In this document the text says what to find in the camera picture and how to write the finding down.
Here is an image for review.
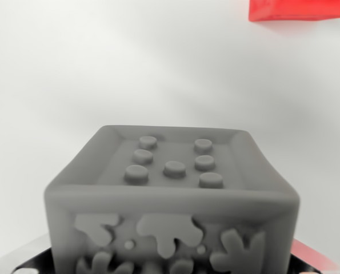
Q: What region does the black-padded silver gripper left finger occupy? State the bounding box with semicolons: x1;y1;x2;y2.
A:
13;247;56;274

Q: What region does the black-padded silver gripper right finger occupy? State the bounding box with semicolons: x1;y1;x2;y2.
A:
289;252;316;274

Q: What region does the grey embossed plastic cube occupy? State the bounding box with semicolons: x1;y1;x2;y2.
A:
43;124;301;274

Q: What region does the red plastic cube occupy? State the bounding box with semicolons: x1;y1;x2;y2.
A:
248;0;340;22

